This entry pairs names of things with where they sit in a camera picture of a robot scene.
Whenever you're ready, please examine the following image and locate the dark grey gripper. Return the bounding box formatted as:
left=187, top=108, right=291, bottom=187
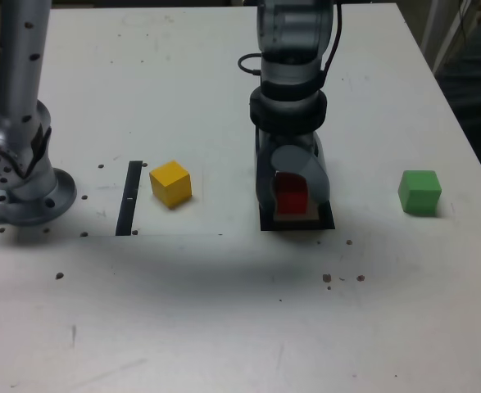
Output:
left=255, top=126, right=332, bottom=215

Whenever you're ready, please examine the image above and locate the red cube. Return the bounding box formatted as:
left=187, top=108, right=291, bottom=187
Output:
left=273, top=171, right=310, bottom=216

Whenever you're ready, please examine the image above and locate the yellow cube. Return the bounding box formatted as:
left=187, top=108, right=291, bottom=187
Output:
left=148, top=160, right=193, bottom=210

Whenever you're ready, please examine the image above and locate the green cube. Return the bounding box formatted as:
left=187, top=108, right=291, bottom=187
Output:
left=397, top=169, right=442, bottom=216

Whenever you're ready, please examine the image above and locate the black tape square outline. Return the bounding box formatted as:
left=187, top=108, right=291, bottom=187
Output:
left=259, top=202, right=336, bottom=233

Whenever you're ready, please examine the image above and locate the black tape strip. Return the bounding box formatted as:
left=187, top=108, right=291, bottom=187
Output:
left=115, top=160, right=143, bottom=237

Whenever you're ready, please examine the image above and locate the white metal frame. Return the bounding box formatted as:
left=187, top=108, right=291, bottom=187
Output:
left=422, top=0, right=473, bottom=75

